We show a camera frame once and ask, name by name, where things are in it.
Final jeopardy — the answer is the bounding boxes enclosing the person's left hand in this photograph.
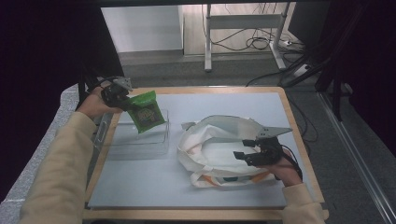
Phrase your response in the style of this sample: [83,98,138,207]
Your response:
[77,86,124,121]

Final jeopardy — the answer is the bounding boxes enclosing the tangle of black floor cables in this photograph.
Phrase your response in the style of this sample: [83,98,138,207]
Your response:
[210,27,310,53]

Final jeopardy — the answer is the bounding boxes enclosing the white tote bag green orange patches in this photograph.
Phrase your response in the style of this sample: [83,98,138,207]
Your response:
[176,114,292,189]

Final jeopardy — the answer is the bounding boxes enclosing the right hand-held gripper black cable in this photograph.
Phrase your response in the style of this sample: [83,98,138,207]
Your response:
[280,145,304,182]

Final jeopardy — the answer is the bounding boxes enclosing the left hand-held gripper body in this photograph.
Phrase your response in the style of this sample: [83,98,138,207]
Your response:
[100,77,134,109]

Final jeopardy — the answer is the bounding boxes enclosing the light grey table mat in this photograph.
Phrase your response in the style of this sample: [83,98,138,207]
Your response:
[88,91,318,210]

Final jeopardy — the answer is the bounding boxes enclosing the dark curtain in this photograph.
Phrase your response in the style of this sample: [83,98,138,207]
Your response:
[288,0,396,147]
[0,0,126,203]

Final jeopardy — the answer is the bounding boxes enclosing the white power strip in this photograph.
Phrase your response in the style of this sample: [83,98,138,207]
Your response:
[291,63,313,77]

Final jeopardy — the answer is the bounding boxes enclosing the person's right hand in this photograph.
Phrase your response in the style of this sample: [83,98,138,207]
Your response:
[256,147,304,188]

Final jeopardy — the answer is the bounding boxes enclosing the green snack packet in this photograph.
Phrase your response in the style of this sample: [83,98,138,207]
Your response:
[125,90,167,135]

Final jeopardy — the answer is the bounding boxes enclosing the white cabinet panel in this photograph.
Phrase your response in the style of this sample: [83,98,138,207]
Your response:
[100,5,185,53]

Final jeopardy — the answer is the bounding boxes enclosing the clear plastic box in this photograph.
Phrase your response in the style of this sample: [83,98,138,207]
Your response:
[92,108,172,161]

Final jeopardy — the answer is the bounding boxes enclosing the thin black cable beside table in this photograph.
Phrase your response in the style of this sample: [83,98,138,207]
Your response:
[285,92,319,144]

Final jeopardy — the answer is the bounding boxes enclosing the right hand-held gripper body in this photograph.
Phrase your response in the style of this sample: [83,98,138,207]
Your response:
[245,125,294,168]

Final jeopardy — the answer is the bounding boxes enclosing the white metal desk frame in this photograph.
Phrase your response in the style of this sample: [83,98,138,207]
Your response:
[203,3,292,73]

